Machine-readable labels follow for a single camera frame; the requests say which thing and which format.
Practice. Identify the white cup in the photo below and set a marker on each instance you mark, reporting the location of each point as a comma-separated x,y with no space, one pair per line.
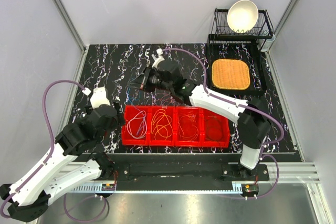
267,43

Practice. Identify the black dish rack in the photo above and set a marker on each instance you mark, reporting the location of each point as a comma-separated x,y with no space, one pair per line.
262,31

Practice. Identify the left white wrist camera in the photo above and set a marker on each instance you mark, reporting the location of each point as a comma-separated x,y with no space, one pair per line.
98,97

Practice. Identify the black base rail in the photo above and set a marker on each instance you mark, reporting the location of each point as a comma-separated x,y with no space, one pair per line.
164,165

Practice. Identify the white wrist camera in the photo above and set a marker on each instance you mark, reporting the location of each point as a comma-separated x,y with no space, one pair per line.
98,97
157,57

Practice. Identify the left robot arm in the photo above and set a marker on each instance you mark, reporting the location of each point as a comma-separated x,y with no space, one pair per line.
30,197

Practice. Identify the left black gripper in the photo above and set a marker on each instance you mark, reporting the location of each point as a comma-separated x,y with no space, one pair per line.
120,114

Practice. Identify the orange woven mat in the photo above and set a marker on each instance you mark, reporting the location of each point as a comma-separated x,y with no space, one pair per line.
230,74

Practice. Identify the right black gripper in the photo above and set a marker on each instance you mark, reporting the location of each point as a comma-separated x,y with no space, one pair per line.
137,83

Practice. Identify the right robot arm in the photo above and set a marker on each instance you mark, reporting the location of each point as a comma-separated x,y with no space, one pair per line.
252,124

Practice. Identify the red bin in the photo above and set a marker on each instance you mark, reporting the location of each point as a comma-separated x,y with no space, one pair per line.
161,126
136,125
216,130
188,129

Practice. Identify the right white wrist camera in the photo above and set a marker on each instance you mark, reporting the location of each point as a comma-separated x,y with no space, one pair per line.
157,57

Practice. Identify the white bowl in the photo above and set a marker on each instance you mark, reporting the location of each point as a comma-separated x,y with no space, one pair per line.
242,16

